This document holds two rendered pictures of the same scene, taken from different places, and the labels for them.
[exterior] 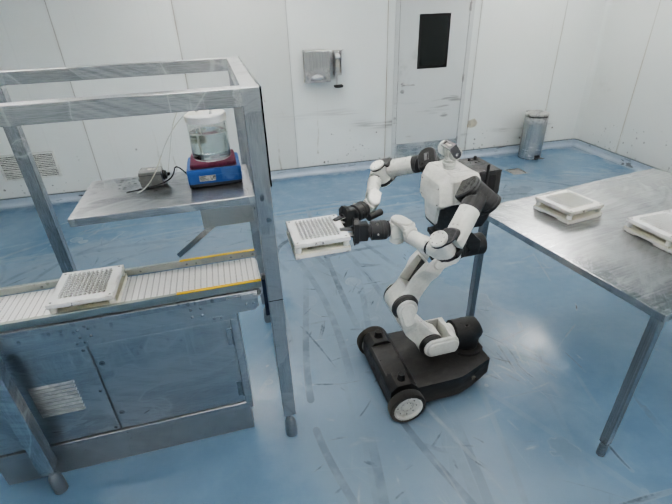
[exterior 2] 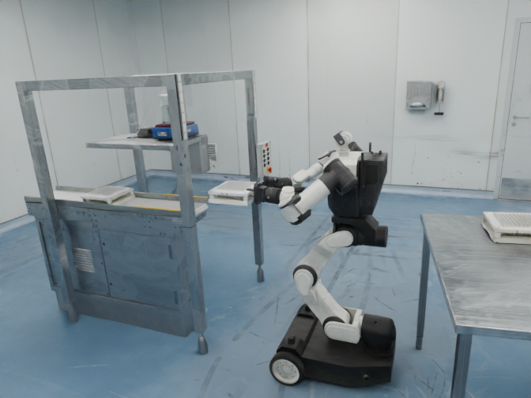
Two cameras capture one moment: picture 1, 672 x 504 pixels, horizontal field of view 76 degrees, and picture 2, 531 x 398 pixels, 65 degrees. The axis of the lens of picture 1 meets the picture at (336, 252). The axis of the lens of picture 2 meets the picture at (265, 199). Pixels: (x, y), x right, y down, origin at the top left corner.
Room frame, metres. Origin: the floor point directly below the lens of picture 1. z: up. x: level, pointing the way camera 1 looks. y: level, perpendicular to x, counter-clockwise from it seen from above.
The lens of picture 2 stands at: (-0.03, -1.44, 1.73)
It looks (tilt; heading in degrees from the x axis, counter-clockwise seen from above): 18 degrees down; 37
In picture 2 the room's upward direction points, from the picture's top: 3 degrees counter-clockwise
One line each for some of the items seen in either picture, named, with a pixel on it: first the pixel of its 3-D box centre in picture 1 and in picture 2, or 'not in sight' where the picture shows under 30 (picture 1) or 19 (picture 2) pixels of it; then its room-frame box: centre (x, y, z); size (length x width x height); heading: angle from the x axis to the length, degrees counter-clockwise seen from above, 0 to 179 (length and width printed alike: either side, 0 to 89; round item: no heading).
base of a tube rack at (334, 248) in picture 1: (317, 240); (236, 196); (1.73, 0.08, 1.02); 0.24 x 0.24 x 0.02; 14
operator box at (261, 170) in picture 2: not in sight; (263, 159); (2.51, 0.45, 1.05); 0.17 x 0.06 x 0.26; 14
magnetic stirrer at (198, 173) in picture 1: (214, 167); (176, 130); (1.67, 0.47, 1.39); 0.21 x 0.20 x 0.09; 14
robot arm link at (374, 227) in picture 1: (366, 231); (265, 194); (1.71, -0.14, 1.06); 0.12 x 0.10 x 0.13; 96
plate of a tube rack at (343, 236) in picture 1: (316, 230); (236, 188); (1.73, 0.08, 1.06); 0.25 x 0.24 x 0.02; 14
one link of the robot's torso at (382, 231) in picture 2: (457, 242); (359, 229); (1.91, -0.61, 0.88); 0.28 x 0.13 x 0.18; 104
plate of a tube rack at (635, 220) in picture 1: (667, 225); not in sight; (1.88, -1.63, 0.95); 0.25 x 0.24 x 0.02; 16
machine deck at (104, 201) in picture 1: (169, 192); (148, 141); (1.58, 0.63, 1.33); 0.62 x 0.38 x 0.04; 104
